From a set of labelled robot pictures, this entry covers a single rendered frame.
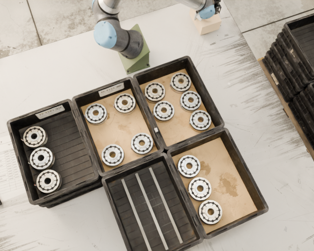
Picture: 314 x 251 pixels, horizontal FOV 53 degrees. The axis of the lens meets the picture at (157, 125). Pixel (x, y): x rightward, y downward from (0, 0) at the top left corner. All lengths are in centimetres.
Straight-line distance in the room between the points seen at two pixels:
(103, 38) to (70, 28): 133
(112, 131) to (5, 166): 57
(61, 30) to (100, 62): 110
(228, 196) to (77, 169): 69
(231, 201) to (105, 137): 65
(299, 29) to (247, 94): 77
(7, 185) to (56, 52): 76
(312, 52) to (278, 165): 92
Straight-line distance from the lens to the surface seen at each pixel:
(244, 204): 150
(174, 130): 152
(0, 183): 174
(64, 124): 157
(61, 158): 153
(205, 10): 155
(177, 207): 145
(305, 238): 173
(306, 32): 243
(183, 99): 155
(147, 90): 155
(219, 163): 150
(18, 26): 302
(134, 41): 166
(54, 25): 293
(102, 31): 158
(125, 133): 151
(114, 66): 181
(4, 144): 178
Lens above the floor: 226
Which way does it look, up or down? 71 degrees down
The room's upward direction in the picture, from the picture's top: 4 degrees clockwise
